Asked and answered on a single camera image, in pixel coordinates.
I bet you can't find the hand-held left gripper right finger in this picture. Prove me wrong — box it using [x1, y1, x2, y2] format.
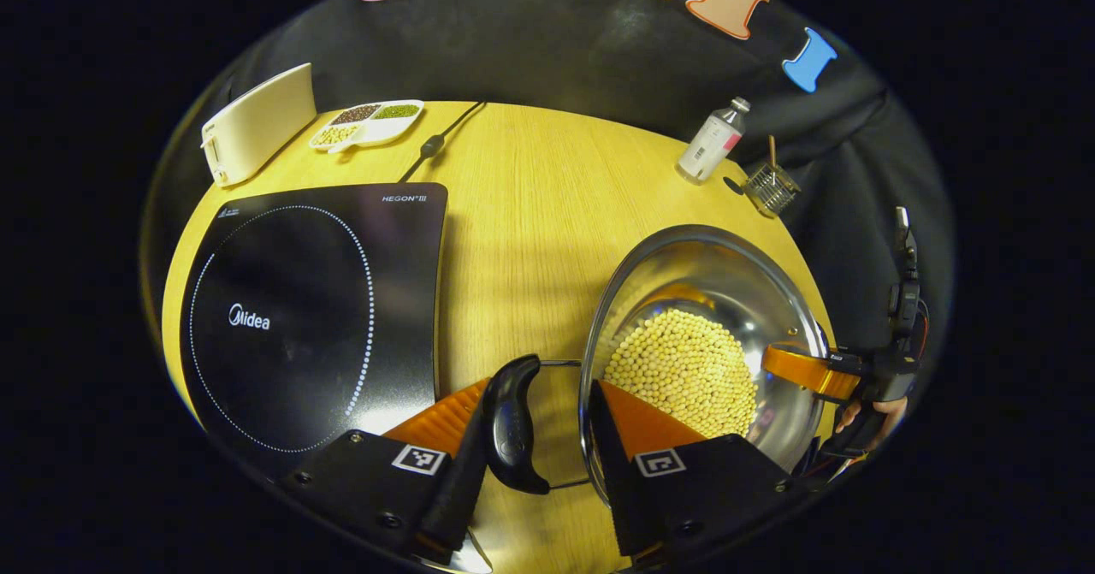
[586, 379, 809, 571]

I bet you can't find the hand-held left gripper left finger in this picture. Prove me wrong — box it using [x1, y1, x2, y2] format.
[282, 377, 494, 568]

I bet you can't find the heap of soybeans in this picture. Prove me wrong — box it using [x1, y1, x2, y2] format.
[602, 307, 759, 438]

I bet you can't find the steel pot with black handles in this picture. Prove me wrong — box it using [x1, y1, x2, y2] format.
[483, 224, 835, 506]

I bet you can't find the black induction cooktop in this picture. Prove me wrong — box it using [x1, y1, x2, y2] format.
[178, 182, 449, 481]

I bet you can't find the glass jar with stick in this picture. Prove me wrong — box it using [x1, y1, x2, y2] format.
[743, 135, 802, 219]

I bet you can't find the small white labelled bottle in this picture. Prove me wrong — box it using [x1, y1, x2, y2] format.
[677, 97, 752, 185]

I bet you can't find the white divided dish with beans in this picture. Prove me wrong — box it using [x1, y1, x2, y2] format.
[309, 99, 425, 154]

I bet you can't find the white toaster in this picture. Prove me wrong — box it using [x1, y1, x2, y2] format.
[200, 62, 318, 188]

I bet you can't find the black power cable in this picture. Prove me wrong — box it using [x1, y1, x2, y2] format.
[398, 101, 487, 184]

